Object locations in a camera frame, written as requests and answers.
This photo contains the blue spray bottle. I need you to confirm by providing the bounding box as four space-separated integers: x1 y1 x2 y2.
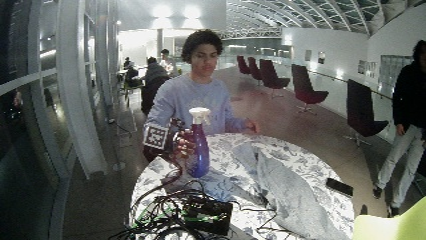
185 106 213 179

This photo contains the white marker cube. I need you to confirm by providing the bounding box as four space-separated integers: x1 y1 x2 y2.
142 123 170 150

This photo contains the the person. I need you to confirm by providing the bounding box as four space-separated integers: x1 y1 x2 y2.
141 28 260 164

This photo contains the dark red chair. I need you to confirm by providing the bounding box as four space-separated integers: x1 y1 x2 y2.
236 54 253 76
246 56 264 87
342 78 390 148
258 58 291 100
290 63 330 115

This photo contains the blue floral tablecloth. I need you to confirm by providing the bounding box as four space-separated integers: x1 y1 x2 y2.
128 132 357 240

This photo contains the grey cloth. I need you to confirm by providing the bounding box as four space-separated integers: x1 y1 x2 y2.
230 139 343 240

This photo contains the black electronics box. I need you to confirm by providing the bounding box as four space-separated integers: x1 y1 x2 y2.
182 196 234 237

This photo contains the black phone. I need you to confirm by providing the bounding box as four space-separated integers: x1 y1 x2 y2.
325 177 355 197

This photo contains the white column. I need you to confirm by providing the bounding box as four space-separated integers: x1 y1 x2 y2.
55 0 109 180

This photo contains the yellow-green seat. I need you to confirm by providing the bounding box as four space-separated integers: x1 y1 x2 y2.
351 195 426 240

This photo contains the black glove cable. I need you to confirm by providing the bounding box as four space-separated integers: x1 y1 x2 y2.
130 159 184 214

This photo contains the bundle of black cables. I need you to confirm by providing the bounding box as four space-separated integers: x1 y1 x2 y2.
106 179 294 240

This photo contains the wall notice board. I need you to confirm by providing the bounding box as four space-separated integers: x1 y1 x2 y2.
377 54 414 95

